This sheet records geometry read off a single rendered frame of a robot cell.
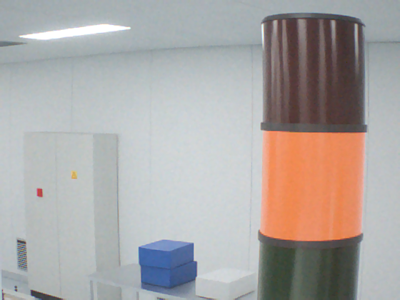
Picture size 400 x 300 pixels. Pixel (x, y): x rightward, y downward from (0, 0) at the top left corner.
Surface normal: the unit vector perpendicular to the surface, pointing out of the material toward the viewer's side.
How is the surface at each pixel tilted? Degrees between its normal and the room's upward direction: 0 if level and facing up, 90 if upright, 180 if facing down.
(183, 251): 90
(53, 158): 90
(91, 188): 90
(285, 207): 90
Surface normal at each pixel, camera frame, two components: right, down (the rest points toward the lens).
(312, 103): -0.20, 0.05
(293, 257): -0.50, 0.04
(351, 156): 0.55, 0.05
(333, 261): 0.26, 0.05
